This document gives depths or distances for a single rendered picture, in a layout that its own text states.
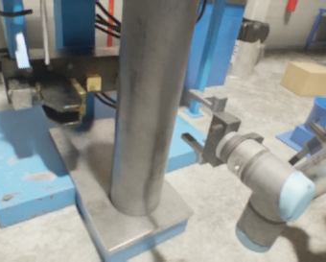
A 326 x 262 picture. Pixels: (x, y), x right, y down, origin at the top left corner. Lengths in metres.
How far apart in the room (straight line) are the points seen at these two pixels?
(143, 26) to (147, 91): 0.18
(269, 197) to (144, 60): 0.46
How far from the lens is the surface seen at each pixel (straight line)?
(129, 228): 1.07
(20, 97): 1.19
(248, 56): 3.29
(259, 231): 0.61
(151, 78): 0.75
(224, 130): 0.60
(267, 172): 0.54
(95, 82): 1.33
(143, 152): 0.87
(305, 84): 3.40
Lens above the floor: 1.01
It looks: 32 degrees down
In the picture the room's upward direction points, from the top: 10 degrees clockwise
